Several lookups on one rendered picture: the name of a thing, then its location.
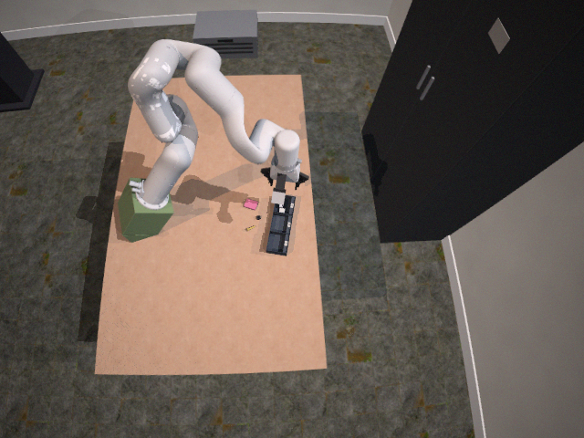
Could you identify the pink flat rectangular block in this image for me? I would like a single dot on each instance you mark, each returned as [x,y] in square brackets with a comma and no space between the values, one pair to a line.
[251,204]

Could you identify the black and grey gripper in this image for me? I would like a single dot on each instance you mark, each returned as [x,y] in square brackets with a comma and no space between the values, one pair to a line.
[293,176]

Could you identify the dark grey rack of bins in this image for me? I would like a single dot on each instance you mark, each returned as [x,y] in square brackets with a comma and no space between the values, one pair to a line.
[280,228]

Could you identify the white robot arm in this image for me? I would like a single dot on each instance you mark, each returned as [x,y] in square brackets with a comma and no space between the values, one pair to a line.
[165,121]

